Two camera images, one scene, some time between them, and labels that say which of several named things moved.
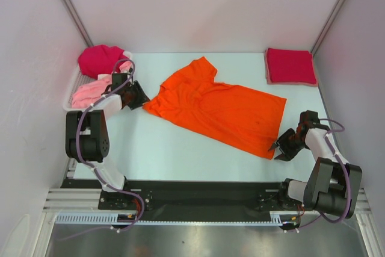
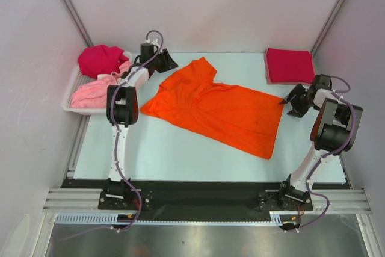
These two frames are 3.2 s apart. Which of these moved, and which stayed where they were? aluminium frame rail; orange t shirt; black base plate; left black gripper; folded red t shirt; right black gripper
Moved: left black gripper; right black gripper
Stayed: aluminium frame rail; orange t shirt; folded red t shirt; black base plate
